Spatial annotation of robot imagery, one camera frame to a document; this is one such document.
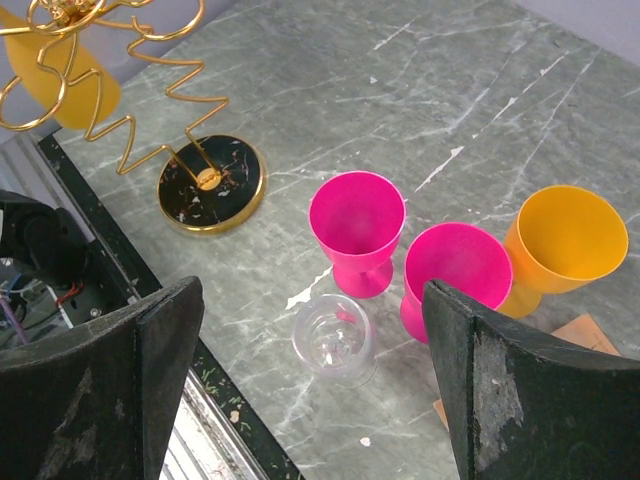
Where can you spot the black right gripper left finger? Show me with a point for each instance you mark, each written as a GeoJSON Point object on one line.
{"type": "Point", "coordinates": [99, 401]}

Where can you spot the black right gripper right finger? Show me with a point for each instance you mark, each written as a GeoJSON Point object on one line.
{"type": "Point", "coordinates": [542, 457]}

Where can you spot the pink wine glass front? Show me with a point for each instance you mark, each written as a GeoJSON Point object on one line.
{"type": "Point", "coordinates": [462, 255]}

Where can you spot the pink wine glass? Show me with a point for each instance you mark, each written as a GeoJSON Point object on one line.
{"type": "Point", "coordinates": [357, 217]}
{"type": "Point", "coordinates": [462, 255]}

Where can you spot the yellow wine glass front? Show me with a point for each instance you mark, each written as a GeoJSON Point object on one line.
{"type": "Point", "coordinates": [562, 238]}

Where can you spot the yellow wine glass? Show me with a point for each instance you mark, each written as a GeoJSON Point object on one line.
{"type": "Point", "coordinates": [562, 238]}
{"type": "Point", "coordinates": [61, 75]}

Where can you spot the clear wine glass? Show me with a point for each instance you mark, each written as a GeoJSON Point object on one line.
{"type": "Point", "coordinates": [334, 338]}

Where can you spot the pink wine glass back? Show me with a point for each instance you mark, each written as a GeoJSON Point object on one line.
{"type": "Point", "coordinates": [357, 217]}

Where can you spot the wooden picture card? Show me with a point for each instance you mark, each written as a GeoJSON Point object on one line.
{"type": "Point", "coordinates": [500, 378]}

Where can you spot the aluminium mounting rail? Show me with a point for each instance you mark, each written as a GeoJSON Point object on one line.
{"type": "Point", "coordinates": [216, 433]}

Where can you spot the gold wire glass rack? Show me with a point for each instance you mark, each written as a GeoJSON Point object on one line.
{"type": "Point", "coordinates": [170, 159]}

